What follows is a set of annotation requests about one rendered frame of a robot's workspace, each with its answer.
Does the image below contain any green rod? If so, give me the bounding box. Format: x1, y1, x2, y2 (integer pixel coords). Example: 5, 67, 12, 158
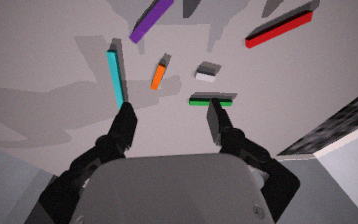
189, 98, 233, 106

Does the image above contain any purple rod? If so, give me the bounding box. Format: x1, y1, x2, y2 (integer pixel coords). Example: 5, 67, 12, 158
129, 0, 174, 44

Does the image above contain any turquoise rod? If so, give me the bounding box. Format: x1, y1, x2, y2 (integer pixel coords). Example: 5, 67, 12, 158
106, 49, 125, 109

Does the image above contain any orange rectangular bar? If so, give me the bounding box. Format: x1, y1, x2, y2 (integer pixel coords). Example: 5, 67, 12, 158
151, 63, 166, 90

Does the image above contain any dark red rod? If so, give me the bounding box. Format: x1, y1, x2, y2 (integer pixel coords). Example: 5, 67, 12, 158
245, 10, 313, 48

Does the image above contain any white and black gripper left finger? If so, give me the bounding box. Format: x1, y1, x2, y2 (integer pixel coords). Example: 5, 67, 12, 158
39, 102, 138, 224

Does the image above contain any grey rectangular block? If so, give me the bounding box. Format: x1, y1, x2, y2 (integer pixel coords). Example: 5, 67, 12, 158
194, 70, 216, 82

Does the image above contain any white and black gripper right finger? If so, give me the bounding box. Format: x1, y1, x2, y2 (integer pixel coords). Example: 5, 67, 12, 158
206, 98, 300, 224

